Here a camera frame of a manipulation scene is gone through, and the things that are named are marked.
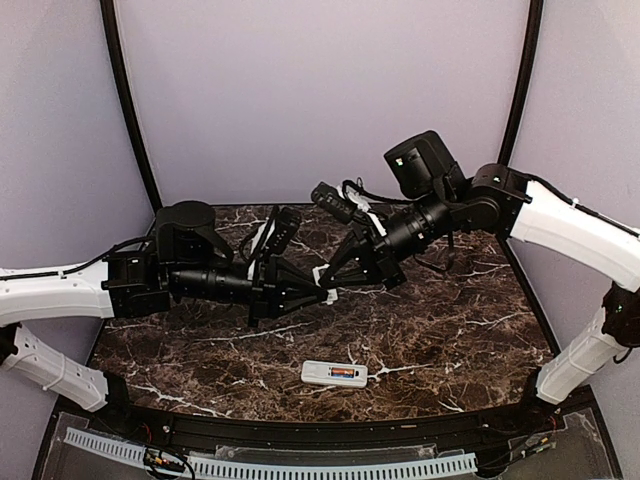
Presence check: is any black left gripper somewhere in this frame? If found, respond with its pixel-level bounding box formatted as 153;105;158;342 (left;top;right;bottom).
169;256;329;327

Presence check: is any white battery cover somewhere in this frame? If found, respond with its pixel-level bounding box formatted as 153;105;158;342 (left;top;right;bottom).
310;265;339;305

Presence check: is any black front table rail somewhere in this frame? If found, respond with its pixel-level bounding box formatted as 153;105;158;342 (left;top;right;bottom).
91;405;552;451

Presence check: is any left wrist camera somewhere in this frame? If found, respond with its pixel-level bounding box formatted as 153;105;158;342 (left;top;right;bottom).
267;207;301;255

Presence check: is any black right corner post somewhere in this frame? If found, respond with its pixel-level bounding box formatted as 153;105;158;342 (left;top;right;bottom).
497;0;544;166

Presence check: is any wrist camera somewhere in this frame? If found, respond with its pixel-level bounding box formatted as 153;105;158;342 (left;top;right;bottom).
311;182;356;224
267;207;301;255

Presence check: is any white remote control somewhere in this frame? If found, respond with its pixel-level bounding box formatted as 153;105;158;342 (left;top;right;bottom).
300;360;368;388

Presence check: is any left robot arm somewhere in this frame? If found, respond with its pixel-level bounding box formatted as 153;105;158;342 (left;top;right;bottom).
1;201;329;436

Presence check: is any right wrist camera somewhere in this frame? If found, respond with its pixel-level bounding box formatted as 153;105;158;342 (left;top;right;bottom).
311;182;356;224

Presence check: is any black left corner post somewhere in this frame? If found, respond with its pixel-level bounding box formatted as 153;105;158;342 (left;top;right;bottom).
99;0;163;213

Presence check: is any white slotted cable duct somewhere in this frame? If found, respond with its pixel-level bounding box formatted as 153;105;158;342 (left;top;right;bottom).
64;427;478;479

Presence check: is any black corner post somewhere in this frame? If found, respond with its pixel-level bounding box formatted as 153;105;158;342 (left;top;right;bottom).
497;0;544;166
99;0;163;213

